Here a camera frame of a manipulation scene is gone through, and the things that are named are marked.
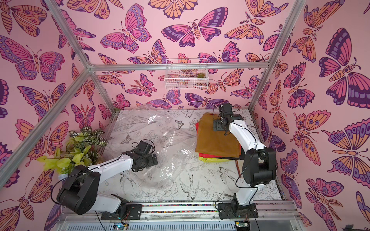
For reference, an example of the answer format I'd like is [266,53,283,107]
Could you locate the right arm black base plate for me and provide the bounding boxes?
[215,202,259,219]

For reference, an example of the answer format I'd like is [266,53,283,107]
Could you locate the red garment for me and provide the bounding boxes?
[195,122,226,159]

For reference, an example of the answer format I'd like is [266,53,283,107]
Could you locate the clear plastic vacuum bag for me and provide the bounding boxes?
[103,106,206,192]

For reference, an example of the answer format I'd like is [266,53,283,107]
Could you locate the yellow garment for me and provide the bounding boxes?
[198,157,231,163]

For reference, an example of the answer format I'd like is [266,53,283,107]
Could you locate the aluminium frame bars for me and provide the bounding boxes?
[1,1,306,186]

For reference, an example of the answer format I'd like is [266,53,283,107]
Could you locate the brown garment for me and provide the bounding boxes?
[198,113,241,157]

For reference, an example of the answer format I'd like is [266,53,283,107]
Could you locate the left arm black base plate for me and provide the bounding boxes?
[101,204,143,220]

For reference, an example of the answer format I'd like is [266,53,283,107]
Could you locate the white wire wall basket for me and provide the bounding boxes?
[163,58,209,90]

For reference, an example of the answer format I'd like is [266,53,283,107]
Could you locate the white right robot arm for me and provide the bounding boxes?
[214,103,276,211]

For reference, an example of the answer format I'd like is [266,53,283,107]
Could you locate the aluminium mounting rail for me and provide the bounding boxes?
[55,200,305,231]

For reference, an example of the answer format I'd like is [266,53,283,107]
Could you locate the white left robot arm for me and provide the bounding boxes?
[56,139,158,218]

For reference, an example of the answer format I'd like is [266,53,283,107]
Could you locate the small green succulent plant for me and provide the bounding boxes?
[196,72,206,79]

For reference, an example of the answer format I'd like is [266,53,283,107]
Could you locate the green leafy potted plant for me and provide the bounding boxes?
[37,126,108,177]

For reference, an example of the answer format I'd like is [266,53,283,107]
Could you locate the beige work glove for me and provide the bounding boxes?
[235,160,244,177]

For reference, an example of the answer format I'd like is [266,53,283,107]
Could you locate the dark grey garment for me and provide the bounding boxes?
[225,147,245,160]

